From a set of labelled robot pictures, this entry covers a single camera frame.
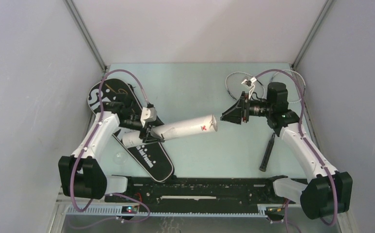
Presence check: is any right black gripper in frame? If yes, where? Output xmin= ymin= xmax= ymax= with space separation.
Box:
xmin=220 ymin=91 xmax=273 ymax=125

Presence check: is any clear round tube lid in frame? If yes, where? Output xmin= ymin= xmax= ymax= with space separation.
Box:
xmin=210 ymin=115 xmax=218 ymax=132

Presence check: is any white shuttlecock tube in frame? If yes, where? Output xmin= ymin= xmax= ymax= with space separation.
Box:
xmin=121 ymin=115 xmax=213 ymax=148

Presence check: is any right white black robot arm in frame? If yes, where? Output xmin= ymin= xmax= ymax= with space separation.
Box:
xmin=220 ymin=82 xmax=353 ymax=219

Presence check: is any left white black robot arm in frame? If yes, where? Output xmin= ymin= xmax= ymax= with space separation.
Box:
xmin=58 ymin=102 xmax=157 ymax=202

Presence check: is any left white badminton racket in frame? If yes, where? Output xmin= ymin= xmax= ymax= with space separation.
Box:
xmin=225 ymin=71 xmax=276 ymax=172

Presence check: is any white badminton racket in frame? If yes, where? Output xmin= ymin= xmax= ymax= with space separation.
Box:
xmin=269 ymin=69 xmax=306 ymax=104
xmin=225 ymin=71 xmax=276 ymax=172

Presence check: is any right white badminton racket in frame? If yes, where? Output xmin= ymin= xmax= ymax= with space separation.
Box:
xmin=269 ymin=69 xmax=306 ymax=104

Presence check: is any black racket cover bag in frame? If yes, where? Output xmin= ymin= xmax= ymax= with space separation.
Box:
xmin=87 ymin=78 xmax=174 ymax=182

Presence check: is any left electronics board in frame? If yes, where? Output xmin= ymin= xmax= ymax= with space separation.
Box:
xmin=121 ymin=205 xmax=139 ymax=214

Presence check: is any electronics board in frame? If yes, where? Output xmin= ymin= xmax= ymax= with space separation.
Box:
xmin=121 ymin=205 xmax=139 ymax=214
xmin=266 ymin=208 xmax=284 ymax=224

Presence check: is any right electronics board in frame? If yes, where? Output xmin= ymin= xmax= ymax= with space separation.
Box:
xmin=266 ymin=208 xmax=284 ymax=224

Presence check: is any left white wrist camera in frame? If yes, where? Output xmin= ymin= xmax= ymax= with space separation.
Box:
xmin=140 ymin=107 xmax=157 ymax=127

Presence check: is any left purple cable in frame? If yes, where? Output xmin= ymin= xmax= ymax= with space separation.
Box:
xmin=69 ymin=69 xmax=151 ymax=213

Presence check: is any purple cable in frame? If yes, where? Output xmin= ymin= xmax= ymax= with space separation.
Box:
xmin=255 ymin=69 xmax=338 ymax=233
xmin=69 ymin=69 xmax=151 ymax=213

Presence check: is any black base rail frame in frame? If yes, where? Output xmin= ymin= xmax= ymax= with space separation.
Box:
xmin=102 ymin=177 xmax=287 ymax=215

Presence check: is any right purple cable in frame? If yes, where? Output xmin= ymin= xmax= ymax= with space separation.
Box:
xmin=255 ymin=69 xmax=338 ymax=233

